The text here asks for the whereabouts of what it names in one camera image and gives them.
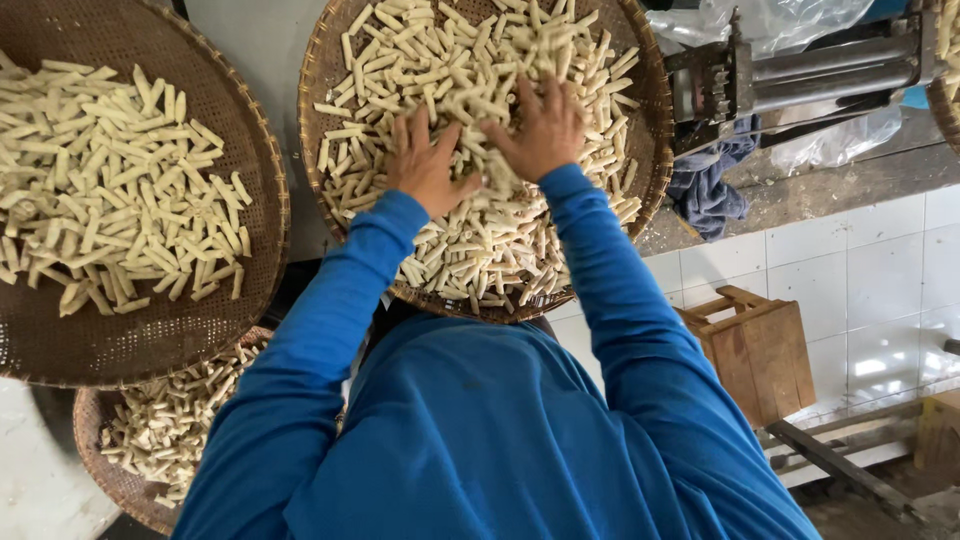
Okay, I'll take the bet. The metal roller machine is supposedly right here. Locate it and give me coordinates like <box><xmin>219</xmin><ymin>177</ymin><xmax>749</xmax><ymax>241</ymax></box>
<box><xmin>663</xmin><ymin>7</ymin><xmax>950</xmax><ymax>160</ymax></box>

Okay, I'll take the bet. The clear plastic sheet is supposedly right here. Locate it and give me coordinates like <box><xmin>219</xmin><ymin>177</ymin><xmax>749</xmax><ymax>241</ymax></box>
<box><xmin>645</xmin><ymin>0</ymin><xmax>876</xmax><ymax>61</ymax></box>

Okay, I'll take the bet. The person's blue shirt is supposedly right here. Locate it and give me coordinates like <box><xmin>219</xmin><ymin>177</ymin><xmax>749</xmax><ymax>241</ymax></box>
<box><xmin>171</xmin><ymin>300</ymin><xmax>823</xmax><ymax>540</ymax></box>

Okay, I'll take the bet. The heap of pale dough sticks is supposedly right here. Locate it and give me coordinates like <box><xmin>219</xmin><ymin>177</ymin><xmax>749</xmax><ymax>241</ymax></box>
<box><xmin>313</xmin><ymin>0</ymin><xmax>645</xmax><ymax>316</ymax></box>
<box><xmin>0</xmin><ymin>51</ymin><xmax>255</xmax><ymax>318</ymax></box>
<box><xmin>936</xmin><ymin>0</ymin><xmax>960</xmax><ymax>102</ymax></box>
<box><xmin>99</xmin><ymin>341</ymin><xmax>264</xmax><ymax>510</ymax></box>

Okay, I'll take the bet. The person's right hand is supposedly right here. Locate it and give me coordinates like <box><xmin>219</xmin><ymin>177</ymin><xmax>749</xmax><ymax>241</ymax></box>
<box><xmin>480</xmin><ymin>73</ymin><xmax>588</xmax><ymax>185</ymax></box>

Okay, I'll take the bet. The wooden plank frame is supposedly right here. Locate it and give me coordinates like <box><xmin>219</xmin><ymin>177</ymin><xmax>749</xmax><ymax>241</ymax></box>
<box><xmin>759</xmin><ymin>397</ymin><xmax>931</xmax><ymax>526</ymax></box>

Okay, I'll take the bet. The yellowish wooden box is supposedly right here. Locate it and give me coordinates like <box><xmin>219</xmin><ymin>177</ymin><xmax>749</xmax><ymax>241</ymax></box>
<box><xmin>913</xmin><ymin>390</ymin><xmax>960</xmax><ymax>486</ymax></box>

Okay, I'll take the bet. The clear plastic bag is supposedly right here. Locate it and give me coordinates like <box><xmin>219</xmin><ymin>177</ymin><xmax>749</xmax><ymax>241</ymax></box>
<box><xmin>768</xmin><ymin>101</ymin><xmax>905</xmax><ymax>178</ymax></box>

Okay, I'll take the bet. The person's left hand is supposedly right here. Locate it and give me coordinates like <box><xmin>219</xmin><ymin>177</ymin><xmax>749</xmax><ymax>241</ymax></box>
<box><xmin>384</xmin><ymin>105</ymin><xmax>486</xmax><ymax>220</ymax></box>

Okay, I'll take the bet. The grey-blue cloth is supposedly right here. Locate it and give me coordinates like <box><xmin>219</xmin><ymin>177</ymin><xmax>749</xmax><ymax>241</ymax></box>
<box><xmin>666</xmin><ymin>114</ymin><xmax>763</xmax><ymax>243</ymax></box>

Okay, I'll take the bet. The small wooden stool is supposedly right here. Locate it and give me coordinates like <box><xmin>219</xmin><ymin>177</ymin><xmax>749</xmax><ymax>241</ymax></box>
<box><xmin>675</xmin><ymin>285</ymin><xmax>818</xmax><ymax>429</ymax></box>

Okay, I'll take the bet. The round woven bamboo tray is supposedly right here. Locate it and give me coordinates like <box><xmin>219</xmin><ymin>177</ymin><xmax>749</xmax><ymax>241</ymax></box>
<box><xmin>0</xmin><ymin>0</ymin><xmax>292</xmax><ymax>390</ymax></box>
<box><xmin>72</xmin><ymin>326</ymin><xmax>275</xmax><ymax>537</ymax></box>
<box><xmin>924</xmin><ymin>0</ymin><xmax>960</xmax><ymax>156</ymax></box>
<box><xmin>297</xmin><ymin>0</ymin><xmax>675</xmax><ymax>325</ymax></box>

